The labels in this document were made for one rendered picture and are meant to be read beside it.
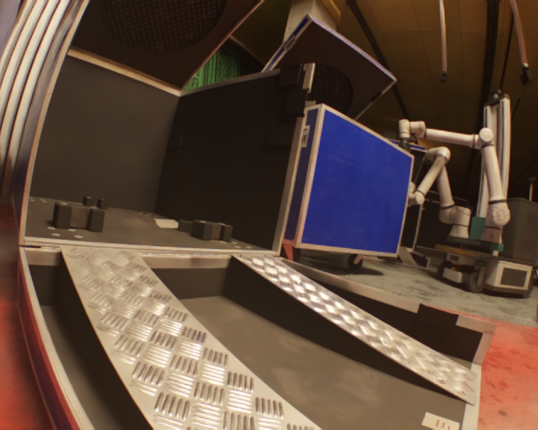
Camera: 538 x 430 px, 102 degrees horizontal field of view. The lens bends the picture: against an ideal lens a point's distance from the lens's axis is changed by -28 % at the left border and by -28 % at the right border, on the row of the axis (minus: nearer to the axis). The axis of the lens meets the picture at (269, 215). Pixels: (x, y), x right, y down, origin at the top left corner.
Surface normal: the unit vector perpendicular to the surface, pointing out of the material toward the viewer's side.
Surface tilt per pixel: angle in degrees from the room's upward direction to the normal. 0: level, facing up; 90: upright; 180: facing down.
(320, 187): 90
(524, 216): 90
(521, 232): 90
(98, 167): 90
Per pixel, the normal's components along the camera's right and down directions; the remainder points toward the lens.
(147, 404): 0.34, -0.93
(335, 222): 0.55, 0.12
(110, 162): 0.76, 0.15
